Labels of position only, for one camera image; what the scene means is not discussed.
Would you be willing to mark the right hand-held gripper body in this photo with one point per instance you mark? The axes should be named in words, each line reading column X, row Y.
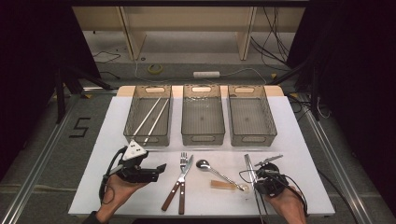
column 275, row 183

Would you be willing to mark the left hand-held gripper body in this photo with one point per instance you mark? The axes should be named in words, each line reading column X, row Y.
column 134, row 151

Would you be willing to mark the smoky transparent plastic bin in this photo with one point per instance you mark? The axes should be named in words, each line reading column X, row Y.
column 250, row 116
column 149, row 137
column 202, row 116

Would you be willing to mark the metal chopstick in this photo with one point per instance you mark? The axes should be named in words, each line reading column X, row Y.
column 247, row 159

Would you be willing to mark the small wooden chopstick rest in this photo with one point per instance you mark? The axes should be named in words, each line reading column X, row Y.
column 221, row 184

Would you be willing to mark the steel spoon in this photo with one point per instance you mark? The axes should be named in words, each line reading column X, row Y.
column 203, row 165

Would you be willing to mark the person's right hand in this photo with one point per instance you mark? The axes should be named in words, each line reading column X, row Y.
column 289, row 205

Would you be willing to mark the person's left hand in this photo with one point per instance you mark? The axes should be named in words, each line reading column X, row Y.
column 116, row 194

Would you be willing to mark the white table cover sheet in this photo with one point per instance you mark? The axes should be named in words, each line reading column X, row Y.
column 202, row 205

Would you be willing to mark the yellow tape roll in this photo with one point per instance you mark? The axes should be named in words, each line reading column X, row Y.
column 155, row 69

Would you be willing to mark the black metal stand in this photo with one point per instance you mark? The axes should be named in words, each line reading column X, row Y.
column 60, row 93
column 315, row 93

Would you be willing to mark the white power strip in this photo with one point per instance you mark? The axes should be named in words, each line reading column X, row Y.
column 206, row 74

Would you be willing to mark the black curtain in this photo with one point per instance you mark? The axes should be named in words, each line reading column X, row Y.
column 358, row 77
column 28, row 62

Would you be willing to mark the light wooden shelf unit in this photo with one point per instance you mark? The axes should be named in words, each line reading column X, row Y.
column 186, row 18

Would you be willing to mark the aluminium floor rail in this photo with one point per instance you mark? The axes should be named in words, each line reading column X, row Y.
column 336, row 161
column 37, row 161

